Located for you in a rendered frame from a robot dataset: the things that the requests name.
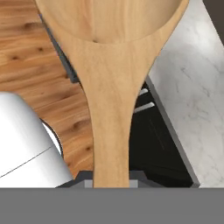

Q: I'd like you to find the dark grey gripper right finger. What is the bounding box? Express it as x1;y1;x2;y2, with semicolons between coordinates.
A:
129;171;165;189

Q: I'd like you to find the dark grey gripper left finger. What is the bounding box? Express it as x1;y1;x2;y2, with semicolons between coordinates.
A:
55;171;95;189

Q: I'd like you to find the wooden spoon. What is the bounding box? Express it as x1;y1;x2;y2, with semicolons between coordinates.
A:
34;0;191;188

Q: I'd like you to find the black drawer front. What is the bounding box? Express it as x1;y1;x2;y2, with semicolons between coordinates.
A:
128;81;195;188

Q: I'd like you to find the white rounded cylinder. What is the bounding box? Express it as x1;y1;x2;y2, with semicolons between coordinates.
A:
0;91;74;188

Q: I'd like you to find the silver bar handle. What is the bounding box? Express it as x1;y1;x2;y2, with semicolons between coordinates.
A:
137;87;150;97
133;101;157;115

